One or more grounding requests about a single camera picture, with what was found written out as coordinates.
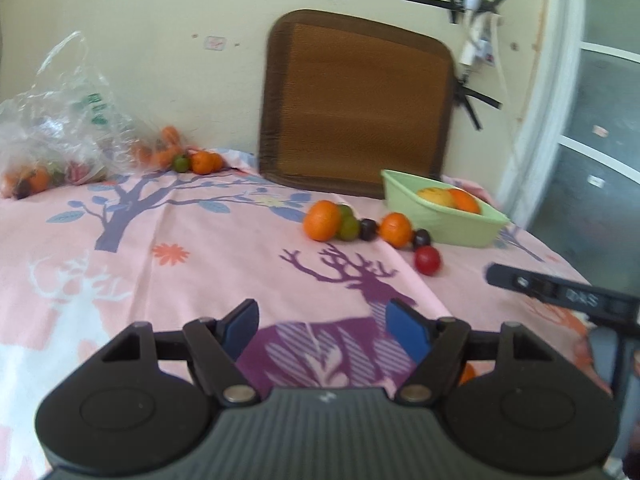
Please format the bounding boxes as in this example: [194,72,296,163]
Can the red tomato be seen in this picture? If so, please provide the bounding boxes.
[414,246,442,276]

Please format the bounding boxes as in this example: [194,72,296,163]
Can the large yellow citrus fruit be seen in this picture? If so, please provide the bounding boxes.
[417,187,457,209]

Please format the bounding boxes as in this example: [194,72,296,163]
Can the pink printed tablecloth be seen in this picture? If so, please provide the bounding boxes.
[0,147,616,480]

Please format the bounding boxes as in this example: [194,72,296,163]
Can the clear plastic bag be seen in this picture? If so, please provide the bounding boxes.
[0,30,146,201]

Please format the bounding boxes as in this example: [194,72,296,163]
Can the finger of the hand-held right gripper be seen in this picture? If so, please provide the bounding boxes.
[486,262,640,332]

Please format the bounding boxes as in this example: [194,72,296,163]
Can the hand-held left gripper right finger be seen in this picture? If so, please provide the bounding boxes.
[385,299,556,406]

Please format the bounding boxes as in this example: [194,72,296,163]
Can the black tape strips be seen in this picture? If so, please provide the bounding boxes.
[451,75,502,131]
[402,0,516,25]

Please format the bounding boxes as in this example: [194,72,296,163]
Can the white framed glass door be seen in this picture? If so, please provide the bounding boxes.
[500,0,640,301]

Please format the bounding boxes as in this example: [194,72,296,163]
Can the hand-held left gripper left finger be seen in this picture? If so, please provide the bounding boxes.
[95,299,261,407]

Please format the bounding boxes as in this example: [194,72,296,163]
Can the brown woven seat cushion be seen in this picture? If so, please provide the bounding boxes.
[257,9,458,200]

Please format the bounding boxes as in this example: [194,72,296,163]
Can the light green plastic basket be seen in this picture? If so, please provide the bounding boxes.
[381,169,512,248]

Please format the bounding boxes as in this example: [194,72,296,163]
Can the white power strip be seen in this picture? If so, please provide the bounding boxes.
[459,10,495,70]

